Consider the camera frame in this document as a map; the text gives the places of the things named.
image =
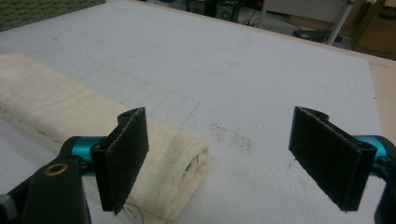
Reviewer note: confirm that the cream cloth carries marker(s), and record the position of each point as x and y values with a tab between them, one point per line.
62	102

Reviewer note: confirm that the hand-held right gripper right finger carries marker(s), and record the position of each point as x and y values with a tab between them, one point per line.
333	161

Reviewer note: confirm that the black computer case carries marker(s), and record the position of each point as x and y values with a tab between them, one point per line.
218	9

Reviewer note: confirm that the green woven mat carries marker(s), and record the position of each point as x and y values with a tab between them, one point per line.
34	11

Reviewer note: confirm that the brown cardboard box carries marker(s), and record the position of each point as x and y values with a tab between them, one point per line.
375	26

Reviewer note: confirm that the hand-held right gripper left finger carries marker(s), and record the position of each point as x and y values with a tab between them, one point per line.
120	161

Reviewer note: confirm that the white metal stand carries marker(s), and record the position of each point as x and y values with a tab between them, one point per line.
339	21

